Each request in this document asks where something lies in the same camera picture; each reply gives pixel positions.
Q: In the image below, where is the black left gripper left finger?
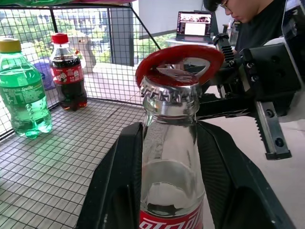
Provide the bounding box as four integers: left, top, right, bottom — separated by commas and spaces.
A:
75, 121, 143, 229

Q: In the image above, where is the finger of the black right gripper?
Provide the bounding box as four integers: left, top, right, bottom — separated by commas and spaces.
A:
197, 92, 258, 120
213, 33, 241, 72

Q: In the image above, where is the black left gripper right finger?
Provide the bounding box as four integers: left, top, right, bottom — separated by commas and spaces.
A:
196, 121, 296, 229

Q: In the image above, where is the red ring bottle opener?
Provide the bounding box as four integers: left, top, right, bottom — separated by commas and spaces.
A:
135, 44, 226, 89

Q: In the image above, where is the glass cola bottle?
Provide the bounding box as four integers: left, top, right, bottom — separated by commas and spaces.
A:
138, 96, 206, 229

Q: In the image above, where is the metal crown bottle cap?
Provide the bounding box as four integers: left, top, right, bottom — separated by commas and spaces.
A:
139, 71, 203, 104

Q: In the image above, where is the dark cola bottle back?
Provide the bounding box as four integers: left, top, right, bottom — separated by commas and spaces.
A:
49, 32, 88, 112

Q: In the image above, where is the green Sprite plastic bottle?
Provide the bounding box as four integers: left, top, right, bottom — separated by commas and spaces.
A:
0, 38, 52, 139

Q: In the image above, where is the open laptop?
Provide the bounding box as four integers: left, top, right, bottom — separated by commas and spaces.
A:
175, 10, 215, 43

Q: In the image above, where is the person in black shirt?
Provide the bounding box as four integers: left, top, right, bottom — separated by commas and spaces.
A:
203, 0, 286, 54

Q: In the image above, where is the purple container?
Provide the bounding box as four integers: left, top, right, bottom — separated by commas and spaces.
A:
32, 58, 56, 91

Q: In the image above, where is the white figurine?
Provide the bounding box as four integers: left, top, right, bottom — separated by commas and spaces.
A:
69, 35, 97, 70

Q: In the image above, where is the purple chip bag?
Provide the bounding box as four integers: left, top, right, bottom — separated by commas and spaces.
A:
71, 0, 139, 3

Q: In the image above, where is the green chip bag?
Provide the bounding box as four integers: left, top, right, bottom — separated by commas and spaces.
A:
14, 0, 72, 7

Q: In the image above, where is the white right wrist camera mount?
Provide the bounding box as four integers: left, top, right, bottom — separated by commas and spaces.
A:
263, 37, 305, 125

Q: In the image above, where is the black wire mesh rack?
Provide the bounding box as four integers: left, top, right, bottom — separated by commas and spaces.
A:
0, 0, 163, 229

